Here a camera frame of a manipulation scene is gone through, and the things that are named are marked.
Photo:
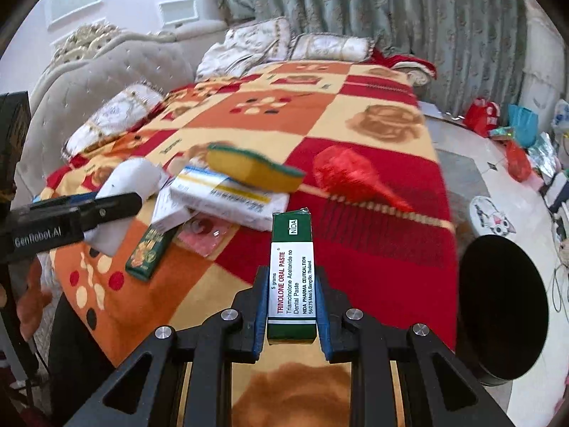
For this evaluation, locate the white bolster pillow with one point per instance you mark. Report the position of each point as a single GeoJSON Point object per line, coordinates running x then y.
{"type": "Point", "coordinates": [121, 113]}
{"type": "Point", "coordinates": [331, 47]}

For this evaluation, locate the cat face round stool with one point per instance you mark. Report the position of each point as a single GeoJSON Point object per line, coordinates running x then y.
{"type": "Point", "coordinates": [486, 219]}

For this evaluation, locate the black round trash bin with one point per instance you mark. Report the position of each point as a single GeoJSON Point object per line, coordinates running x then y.
{"type": "Point", "coordinates": [503, 311]}

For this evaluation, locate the yellow green sponge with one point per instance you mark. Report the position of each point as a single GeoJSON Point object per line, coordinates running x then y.
{"type": "Point", "coordinates": [253, 169]}

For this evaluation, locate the teal shopping bag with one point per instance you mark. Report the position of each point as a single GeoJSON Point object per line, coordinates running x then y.
{"type": "Point", "coordinates": [524, 123]}

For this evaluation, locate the white bolster pillow far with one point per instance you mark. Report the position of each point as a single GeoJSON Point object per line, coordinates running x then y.
{"type": "Point", "coordinates": [331, 47]}

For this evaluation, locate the red orange patterned blanket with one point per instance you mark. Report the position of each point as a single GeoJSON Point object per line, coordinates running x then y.
{"type": "Point", "coordinates": [399, 267]}

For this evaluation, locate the white folded quilt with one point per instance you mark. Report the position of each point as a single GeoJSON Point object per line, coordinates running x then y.
{"type": "Point", "coordinates": [244, 47]}

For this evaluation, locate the green white paste box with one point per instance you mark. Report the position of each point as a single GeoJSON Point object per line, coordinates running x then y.
{"type": "Point", "coordinates": [291, 310]}

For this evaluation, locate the pink plastic packet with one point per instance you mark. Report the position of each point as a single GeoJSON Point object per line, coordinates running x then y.
{"type": "Point", "coordinates": [203, 234]}

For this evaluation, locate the white bolster pillow left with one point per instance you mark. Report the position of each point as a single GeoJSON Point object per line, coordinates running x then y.
{"type": "Point", "coordinates": [121, 113]}

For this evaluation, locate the red plastic floor bag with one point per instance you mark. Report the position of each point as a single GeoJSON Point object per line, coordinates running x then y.
{"type": "Point", "coordinates": [518, 166]}

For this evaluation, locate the dark green packet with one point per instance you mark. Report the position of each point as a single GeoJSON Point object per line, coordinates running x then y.
{"type": "Point", "coordinates": [148, 253]}

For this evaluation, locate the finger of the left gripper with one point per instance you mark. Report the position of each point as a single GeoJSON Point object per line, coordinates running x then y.
{"type": "Point", "coordinates": [64, 200]}
{"type": "Point", "coordinates": [109, 209]}

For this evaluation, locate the white blue medicine box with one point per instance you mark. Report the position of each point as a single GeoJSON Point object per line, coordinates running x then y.
{"type": "Point", "coordinates": [168, 212]}

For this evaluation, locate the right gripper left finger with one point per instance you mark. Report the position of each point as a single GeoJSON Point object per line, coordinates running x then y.
{"type": "Point", "coordinates": [183, 375]}

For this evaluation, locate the red gift bag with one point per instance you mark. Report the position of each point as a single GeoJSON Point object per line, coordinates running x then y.
{"type": "Point", "coordinates": [482, 116]}

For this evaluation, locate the white tissue wad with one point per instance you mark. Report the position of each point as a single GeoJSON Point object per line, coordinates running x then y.
{"type": "Point", "coordinates": [135, 175]}

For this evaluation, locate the green patterned curtain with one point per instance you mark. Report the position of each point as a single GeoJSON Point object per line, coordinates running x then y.
{"type": "Point", "coordinates": [478, 47]}

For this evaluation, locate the white yellow-stripe medicine box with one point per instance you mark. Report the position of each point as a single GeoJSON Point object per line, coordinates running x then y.
{"type": "Point", "coordinates": [218, 195]}

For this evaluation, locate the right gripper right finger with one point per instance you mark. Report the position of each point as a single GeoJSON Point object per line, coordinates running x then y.
{"type": "Point", "coordinates": [398, 374]}

